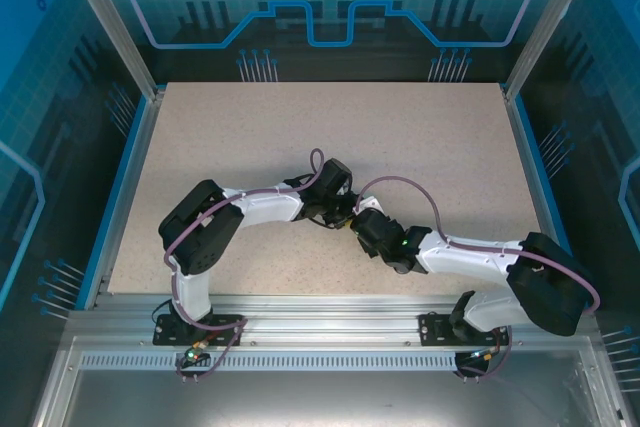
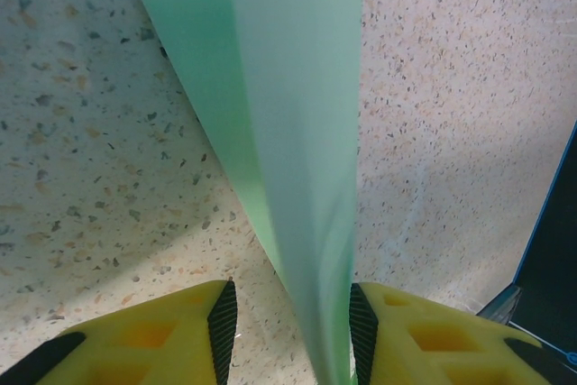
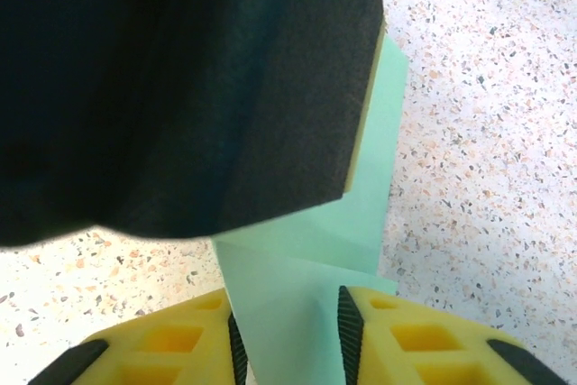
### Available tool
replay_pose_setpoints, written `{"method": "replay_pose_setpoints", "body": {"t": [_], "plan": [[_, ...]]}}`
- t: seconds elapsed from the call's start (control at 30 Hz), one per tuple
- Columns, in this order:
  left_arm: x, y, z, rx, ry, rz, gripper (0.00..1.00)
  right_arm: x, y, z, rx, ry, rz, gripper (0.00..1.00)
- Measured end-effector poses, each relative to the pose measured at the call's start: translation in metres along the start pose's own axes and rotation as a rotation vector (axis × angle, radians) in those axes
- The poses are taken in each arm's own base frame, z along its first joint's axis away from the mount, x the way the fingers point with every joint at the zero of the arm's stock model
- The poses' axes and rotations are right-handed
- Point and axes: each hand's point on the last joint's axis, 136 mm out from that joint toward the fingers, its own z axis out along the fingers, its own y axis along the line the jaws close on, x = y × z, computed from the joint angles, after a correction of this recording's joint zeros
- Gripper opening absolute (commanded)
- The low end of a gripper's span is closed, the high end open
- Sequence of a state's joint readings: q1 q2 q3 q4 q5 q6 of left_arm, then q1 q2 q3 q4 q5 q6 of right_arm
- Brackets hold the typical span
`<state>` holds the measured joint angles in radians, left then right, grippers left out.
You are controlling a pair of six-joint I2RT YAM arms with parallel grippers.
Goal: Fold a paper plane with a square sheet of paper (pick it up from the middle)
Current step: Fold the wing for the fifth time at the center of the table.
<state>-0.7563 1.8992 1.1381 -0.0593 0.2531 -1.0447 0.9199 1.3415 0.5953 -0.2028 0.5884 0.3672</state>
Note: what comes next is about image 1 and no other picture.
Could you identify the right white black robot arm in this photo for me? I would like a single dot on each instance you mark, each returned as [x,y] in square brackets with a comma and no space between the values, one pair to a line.
[465,257]

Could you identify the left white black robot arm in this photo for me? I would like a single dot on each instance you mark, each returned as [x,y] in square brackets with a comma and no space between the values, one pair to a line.
[270,204]

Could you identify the metal tray panel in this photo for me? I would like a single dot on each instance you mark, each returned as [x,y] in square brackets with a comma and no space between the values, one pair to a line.
[320,397]

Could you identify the aluminium mounting rail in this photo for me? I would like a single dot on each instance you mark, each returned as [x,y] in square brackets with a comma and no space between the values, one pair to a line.
[325,317]

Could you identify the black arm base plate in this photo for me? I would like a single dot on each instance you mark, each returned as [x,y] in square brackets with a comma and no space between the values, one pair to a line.
[230,334]
[432,329]

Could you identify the aluminium and blue side rail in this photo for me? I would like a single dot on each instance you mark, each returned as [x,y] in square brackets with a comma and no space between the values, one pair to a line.
[133,172]
[534,172]

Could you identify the aluminium frame post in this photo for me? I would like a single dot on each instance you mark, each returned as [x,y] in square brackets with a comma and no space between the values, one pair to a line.
[549,22]
[116,22]

